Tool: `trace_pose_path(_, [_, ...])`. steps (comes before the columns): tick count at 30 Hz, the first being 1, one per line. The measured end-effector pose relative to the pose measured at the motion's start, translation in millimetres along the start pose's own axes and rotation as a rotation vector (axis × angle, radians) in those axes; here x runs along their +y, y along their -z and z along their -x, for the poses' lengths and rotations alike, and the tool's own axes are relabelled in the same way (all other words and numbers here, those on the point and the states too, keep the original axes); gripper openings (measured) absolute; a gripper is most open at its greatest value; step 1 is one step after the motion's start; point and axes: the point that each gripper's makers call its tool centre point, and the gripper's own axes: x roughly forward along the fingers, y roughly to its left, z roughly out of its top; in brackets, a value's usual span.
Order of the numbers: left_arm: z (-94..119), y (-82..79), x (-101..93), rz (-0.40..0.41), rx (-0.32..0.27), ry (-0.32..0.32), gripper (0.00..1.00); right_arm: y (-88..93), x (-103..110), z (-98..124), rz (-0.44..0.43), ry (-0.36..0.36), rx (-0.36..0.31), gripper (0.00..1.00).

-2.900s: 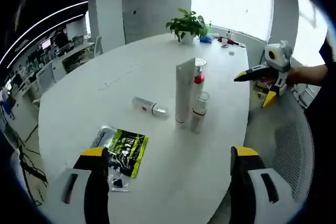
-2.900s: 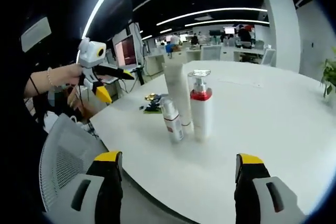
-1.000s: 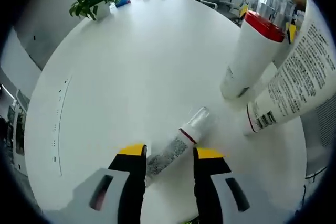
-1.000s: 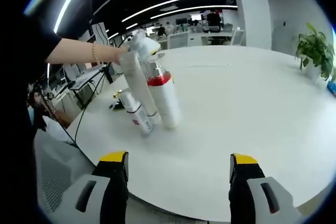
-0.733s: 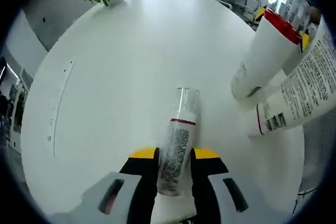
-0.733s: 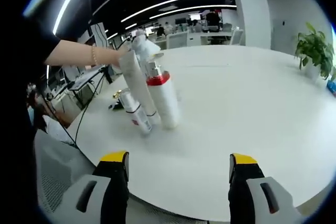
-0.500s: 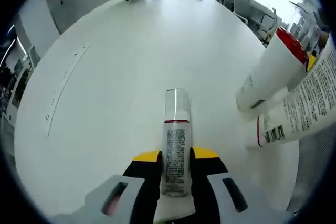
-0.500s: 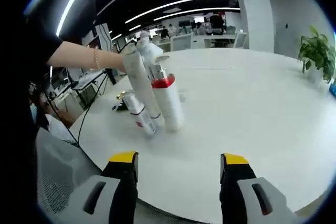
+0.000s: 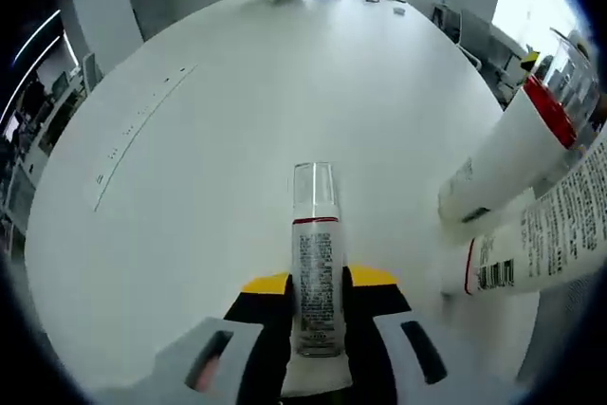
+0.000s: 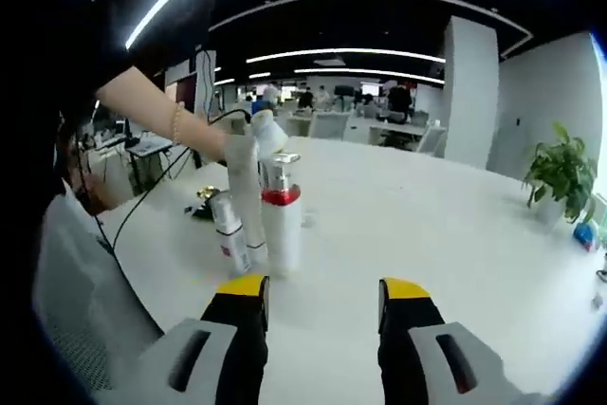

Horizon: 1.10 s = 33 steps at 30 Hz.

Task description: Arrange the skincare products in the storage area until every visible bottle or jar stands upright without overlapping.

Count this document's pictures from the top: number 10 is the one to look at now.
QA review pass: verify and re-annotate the curved ceiling light strip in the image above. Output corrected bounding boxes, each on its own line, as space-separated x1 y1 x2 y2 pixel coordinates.
245 46 448 65

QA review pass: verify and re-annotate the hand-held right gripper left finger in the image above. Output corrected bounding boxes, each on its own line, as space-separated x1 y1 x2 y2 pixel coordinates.
113 275 272 405

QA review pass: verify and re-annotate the white skincare tube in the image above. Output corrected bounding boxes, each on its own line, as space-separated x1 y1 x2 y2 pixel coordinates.
225 133 267 255

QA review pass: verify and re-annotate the small white skincare pump bottle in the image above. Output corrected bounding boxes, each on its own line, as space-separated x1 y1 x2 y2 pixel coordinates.
210 194 253 279

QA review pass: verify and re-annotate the blue packet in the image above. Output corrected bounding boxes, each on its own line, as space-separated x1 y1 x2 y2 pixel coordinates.
571 221 599 253

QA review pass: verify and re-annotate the white mesh office chair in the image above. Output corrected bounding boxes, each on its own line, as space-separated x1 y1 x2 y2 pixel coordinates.
309 111 353 141
418 125 448 158

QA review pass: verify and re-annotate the white standing desk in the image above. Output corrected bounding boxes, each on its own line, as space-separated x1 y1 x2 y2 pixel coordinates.
124 136 175 193

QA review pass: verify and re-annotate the black cable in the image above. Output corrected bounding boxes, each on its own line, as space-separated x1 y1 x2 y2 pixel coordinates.
70 108 253 285

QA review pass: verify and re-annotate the grey mesh office chair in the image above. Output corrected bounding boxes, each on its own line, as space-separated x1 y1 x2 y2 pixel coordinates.
31 185 166 396

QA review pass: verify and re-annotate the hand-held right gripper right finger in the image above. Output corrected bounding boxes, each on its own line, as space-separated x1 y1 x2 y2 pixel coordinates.
377 276 525 405

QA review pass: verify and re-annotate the person's black shirt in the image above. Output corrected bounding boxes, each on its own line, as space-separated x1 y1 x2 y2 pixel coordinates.
13 0 227 216

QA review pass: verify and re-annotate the large display screen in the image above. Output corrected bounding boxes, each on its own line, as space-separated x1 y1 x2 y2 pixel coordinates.
175 76 198 115

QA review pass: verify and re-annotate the pearl bracelet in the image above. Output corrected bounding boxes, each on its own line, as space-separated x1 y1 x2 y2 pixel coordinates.
170 100 186 146

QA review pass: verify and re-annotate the tall white red-collared skincare bottle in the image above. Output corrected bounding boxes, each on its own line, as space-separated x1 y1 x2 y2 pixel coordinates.
260 152 304 279

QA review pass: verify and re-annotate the potted green plant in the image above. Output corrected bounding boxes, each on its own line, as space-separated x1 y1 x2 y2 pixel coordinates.
520 120 599 227

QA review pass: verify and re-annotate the person's left hand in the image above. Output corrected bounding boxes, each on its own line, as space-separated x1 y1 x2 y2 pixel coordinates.
182 114 231 165

